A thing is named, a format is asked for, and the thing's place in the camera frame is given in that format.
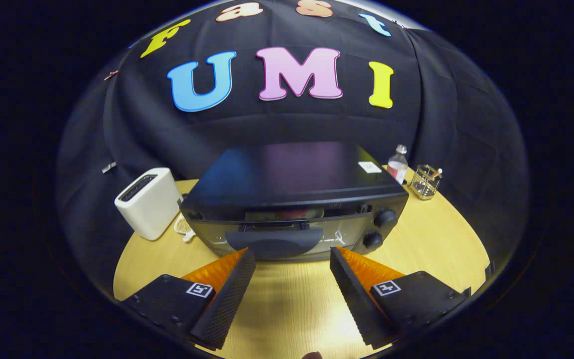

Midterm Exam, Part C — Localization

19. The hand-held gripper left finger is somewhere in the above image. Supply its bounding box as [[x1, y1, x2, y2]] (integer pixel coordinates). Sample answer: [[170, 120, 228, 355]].
[[120, 248, 257, 352]]

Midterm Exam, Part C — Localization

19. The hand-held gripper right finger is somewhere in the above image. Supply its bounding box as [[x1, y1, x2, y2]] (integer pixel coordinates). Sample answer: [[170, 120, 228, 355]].
[[329, 246, 471, 351]]

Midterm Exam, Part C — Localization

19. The black toaster oven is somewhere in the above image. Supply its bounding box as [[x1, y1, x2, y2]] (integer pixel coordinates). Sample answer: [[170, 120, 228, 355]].
[[180, 141, 410, 263]]

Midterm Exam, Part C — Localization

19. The white bread toaster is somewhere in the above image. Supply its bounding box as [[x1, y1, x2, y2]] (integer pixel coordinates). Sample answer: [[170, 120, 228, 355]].
[[114, 168, 183, 241]]

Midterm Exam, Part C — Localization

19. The white dish with grains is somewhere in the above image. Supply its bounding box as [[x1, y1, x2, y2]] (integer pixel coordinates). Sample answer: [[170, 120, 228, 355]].
[[173, 213, 197, 244]]

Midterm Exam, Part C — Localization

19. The clear plastic bottle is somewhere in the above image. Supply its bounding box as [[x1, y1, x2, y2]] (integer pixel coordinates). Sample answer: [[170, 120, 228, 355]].
[[387, 145, 410, 185]]

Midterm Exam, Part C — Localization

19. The metal wire holder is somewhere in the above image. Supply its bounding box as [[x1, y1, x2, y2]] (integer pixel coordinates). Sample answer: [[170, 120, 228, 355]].
[[409, 165, 442, 201]]

